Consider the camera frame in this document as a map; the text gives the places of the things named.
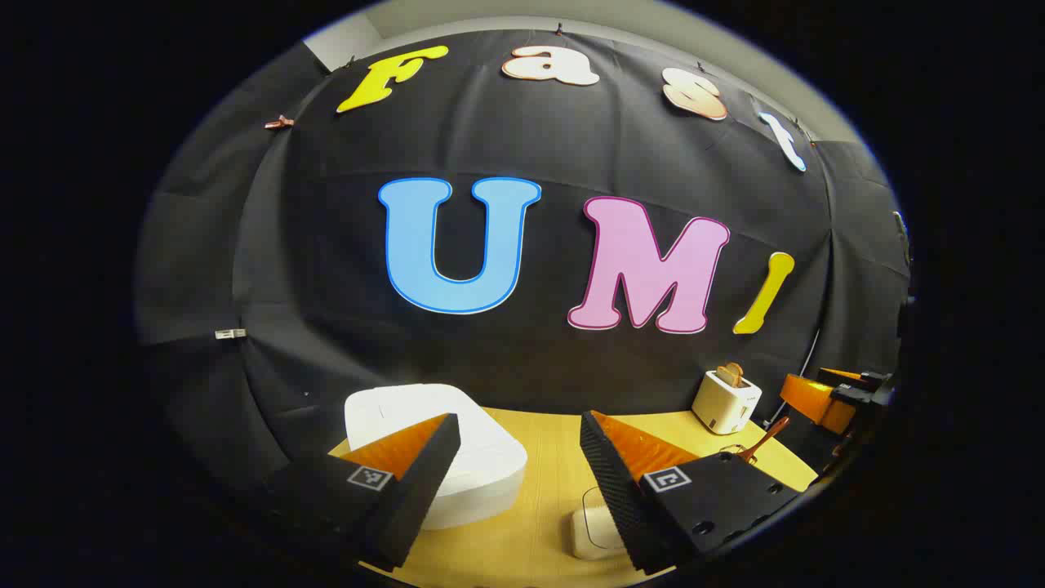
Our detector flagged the clear plastic container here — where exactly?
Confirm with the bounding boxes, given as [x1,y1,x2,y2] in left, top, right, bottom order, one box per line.
[570,487,634,561]

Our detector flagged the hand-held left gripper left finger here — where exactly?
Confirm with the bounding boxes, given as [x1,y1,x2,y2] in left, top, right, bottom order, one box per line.
[268,412,463,573]

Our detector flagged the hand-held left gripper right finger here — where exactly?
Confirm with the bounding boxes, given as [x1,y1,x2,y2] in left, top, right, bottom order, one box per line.
[580,410,806,577]

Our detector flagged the white wall cable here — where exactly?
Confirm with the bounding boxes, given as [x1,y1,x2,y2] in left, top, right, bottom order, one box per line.
[796,327,822,385]

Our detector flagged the brown wooden spoon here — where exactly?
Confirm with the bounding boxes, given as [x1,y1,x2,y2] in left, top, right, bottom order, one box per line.
[739,416,791,465]

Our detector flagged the white rice cooker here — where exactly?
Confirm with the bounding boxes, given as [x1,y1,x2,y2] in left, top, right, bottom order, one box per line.
[344,384,529,530]

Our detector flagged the white toaster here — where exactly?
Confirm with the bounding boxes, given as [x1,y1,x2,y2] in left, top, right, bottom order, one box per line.
[692,369,763,435]

